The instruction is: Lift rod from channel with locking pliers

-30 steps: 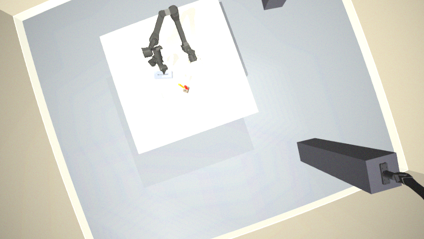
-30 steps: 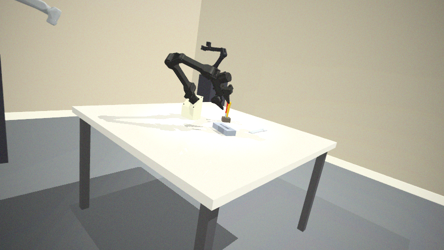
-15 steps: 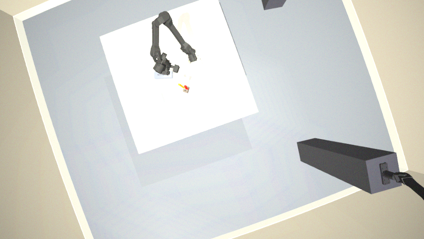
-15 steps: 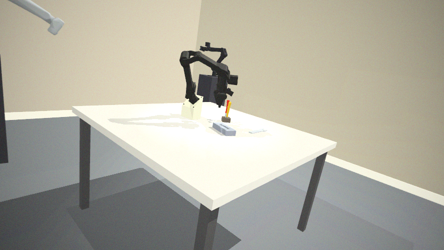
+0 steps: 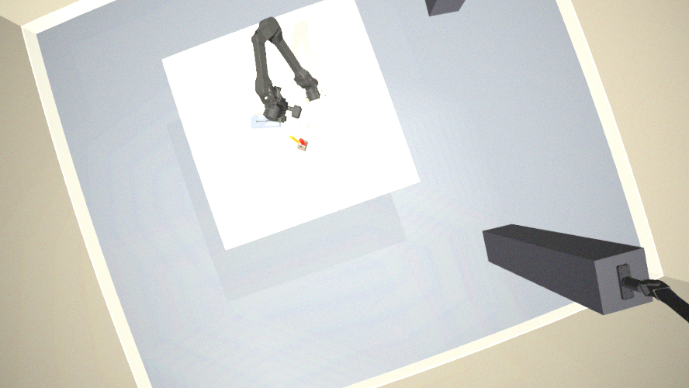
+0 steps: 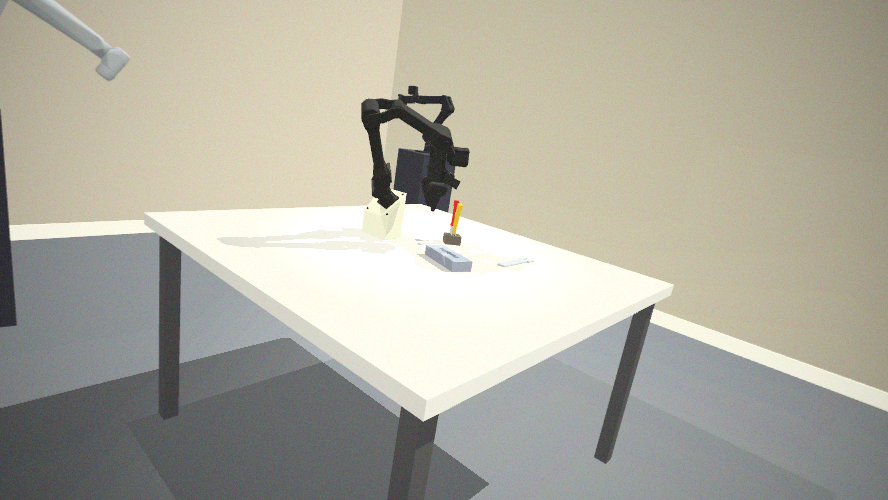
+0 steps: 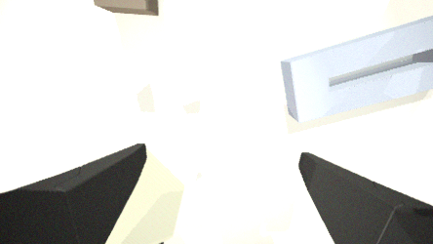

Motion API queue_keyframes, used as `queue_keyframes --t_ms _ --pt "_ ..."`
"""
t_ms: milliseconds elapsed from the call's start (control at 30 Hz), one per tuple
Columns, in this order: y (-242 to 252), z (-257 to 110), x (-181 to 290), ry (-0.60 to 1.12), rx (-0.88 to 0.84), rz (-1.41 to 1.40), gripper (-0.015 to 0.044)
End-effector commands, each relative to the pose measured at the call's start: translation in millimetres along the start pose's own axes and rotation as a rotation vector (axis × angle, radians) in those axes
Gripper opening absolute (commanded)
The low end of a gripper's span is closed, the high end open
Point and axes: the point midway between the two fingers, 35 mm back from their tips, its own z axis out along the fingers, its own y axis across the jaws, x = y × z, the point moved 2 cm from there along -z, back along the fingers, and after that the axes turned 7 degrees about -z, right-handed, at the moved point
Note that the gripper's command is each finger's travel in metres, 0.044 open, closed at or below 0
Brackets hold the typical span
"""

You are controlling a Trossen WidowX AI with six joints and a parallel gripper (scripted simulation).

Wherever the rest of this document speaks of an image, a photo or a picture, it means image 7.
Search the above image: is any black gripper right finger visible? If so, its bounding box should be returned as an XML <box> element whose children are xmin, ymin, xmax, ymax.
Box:
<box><xmin>297</xmin><ymin>151</ymin><xmax>433</xmax><ymax>244</ymax></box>

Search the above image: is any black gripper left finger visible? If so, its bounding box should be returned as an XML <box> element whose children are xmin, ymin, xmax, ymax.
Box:
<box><xmin>0</xmin><ymin>143</ymin><xmax>147</xmax><ymax>244</ymax></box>

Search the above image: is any grey rod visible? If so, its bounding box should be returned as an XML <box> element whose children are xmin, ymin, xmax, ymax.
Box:
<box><xmin>329</xmin><ymin>55</ymin><xmax>413</xmax><ymax>82</ymax></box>

